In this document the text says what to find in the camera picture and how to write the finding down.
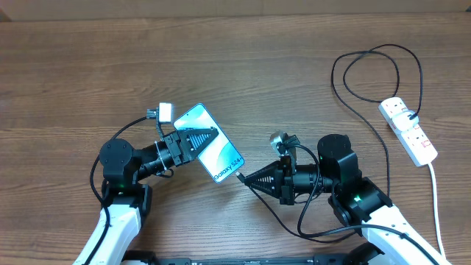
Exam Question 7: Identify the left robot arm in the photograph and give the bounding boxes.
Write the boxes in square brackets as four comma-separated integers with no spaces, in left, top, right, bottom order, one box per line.
[75,127,219,264]

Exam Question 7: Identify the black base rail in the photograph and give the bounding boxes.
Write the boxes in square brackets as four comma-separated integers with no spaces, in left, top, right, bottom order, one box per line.
[120,250,383,265]

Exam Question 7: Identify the white power strip cord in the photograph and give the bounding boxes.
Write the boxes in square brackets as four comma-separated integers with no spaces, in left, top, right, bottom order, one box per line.
[426,162,447,258]

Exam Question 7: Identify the white charger adapter plug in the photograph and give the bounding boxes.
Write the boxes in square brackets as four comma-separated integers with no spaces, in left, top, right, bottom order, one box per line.
[391,110,419,134]

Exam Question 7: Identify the black USB charging cable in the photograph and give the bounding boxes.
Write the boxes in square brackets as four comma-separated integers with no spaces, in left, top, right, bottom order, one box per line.
[235,43,424,244]

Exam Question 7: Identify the white power strip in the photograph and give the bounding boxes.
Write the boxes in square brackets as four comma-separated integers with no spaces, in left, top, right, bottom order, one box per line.
[378,97,438,167]

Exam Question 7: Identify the black right camera cable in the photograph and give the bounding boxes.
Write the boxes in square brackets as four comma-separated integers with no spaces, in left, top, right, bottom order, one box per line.
[288,143,442,265]

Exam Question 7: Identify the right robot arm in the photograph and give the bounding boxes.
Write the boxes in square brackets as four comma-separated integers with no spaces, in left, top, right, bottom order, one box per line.
[237,132,448,264]

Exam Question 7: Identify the blue Samsung Galaxy smartphone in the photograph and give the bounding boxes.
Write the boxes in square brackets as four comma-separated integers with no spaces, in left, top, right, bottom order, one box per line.
[174,103,244,183]

